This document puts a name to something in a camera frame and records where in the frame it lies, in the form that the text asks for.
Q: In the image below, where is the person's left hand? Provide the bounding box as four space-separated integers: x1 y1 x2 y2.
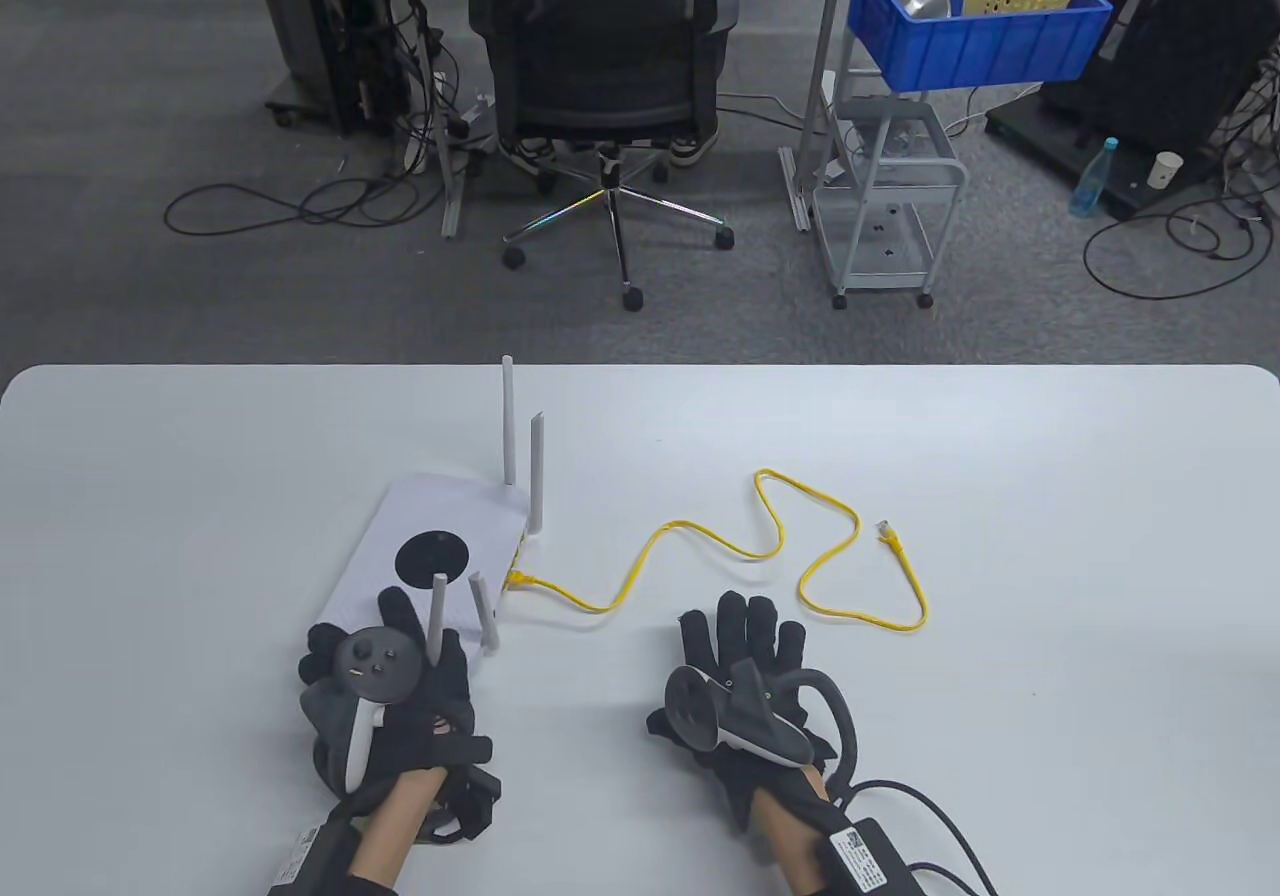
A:
298 586 501 799

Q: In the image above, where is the person's right hand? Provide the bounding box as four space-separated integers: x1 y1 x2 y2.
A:
645 591 836 835

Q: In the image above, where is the person's right forearm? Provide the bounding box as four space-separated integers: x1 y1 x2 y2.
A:
750 771 861 896

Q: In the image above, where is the person's left forearm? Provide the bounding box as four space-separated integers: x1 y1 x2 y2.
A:
345 771 448 896

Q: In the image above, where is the grey white glove-mounted controller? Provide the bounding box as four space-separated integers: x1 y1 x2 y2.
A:
300 626 422 799
665 661 861 799

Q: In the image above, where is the white router with antennas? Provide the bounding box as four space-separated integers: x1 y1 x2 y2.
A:
330 356 549 659

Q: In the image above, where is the black labelled wrist box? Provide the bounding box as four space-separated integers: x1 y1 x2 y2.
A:
268 816 353 896
818 814 928 896

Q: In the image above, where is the white rolling cart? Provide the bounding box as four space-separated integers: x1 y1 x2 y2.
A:
811 91 970 313

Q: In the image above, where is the blue water bottle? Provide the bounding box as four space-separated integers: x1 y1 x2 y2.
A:
1069 136 1122 219

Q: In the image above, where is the grey metal desk leg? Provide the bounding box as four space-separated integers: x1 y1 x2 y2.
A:
779 0 863 233
404 0 472 239

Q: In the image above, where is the black mesh office chair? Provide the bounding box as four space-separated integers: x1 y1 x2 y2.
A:
468 0 738 313

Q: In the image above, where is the blue plastic crate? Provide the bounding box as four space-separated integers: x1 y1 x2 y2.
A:
850 0 1114 93

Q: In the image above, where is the black computer tower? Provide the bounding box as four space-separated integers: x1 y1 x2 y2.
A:
245 0 413 134

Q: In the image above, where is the black equipment cabinet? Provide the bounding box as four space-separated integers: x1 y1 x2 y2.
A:
984 0 1280 219

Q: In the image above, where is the yellow ethernet cable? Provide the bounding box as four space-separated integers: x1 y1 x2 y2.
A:
505 469 927 635

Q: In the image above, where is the black wrist box cable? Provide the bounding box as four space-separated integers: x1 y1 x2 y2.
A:
845 779 1001 896

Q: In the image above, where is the black floor cable loop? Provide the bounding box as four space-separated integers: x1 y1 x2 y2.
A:
1082 188 1280 303
163 174 423 237

